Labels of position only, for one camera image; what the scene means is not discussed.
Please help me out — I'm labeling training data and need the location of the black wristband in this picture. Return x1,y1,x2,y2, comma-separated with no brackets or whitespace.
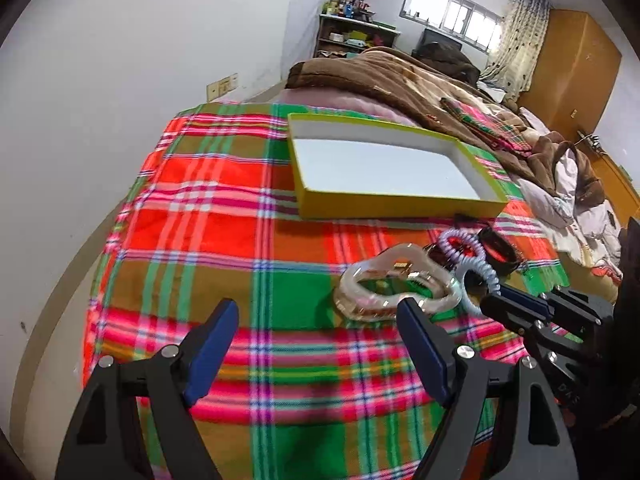
477,226,522,276

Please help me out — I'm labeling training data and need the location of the floral curtain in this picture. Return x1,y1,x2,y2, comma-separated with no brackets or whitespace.
480,0,551,101

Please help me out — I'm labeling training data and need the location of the black cord hair tie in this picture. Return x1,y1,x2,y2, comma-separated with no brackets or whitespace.
451,212,494,229

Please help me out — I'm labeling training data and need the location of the window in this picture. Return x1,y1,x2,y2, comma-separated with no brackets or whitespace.
399,0,502,53

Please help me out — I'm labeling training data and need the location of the purple spiral hair tie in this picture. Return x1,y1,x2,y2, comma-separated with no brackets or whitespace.
437,227,487,264

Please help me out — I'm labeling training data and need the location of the dark clothes pile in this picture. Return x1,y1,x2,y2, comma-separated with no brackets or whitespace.
411,41,480,87

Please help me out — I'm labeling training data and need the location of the wooden wardrobe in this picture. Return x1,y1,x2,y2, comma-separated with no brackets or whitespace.
518,9,639,223

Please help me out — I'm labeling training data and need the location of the plaid red green blanket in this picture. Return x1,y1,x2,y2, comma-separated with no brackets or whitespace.
81,101,572,480

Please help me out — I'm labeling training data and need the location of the wall socket plate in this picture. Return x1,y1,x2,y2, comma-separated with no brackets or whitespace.
206,73,238,103

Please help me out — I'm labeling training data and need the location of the folded plaid cloth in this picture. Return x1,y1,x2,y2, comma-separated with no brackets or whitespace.
440,96,532,156

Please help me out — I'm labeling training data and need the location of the dark wooden shelf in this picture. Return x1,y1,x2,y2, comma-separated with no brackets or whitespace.
312,13,401,58

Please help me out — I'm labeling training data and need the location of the translucent beige hair claw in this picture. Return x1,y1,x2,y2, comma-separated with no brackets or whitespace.
333,243,462,322

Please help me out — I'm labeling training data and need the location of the light blue spiral hair tie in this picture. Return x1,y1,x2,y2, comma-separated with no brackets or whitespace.
453,257,502,319

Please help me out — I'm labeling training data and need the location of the brown fleece blanket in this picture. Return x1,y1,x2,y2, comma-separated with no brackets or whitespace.
284,46,606,212

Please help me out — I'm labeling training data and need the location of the yellow shallow cardboard box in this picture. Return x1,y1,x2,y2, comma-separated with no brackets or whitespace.
288,113,509,220

